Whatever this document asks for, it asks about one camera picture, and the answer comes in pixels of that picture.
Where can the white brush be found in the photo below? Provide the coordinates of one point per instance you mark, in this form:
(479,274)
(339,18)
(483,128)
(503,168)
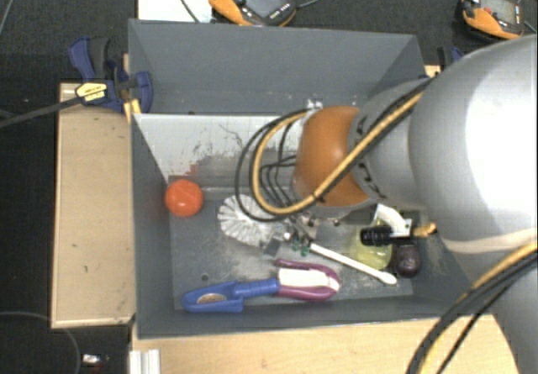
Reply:
(239,219)

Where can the blue scoop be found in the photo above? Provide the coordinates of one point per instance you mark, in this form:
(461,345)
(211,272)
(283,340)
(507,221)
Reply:
(227,296)

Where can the grey metal bin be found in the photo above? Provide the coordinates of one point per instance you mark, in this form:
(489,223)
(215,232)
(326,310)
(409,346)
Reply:
(235,70)

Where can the dark purple plum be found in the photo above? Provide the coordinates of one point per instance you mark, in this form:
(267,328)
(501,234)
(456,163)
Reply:
(407,261)

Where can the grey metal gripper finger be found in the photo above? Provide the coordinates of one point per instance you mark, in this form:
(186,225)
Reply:
(273,247)

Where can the black cylinder on white bracket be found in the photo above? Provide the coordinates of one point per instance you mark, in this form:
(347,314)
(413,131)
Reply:
(378,235)

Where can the pale wood board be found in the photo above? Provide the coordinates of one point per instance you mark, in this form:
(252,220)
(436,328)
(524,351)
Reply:
(92,212)

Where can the orange ball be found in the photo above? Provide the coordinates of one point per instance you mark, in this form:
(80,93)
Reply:
(183,197)

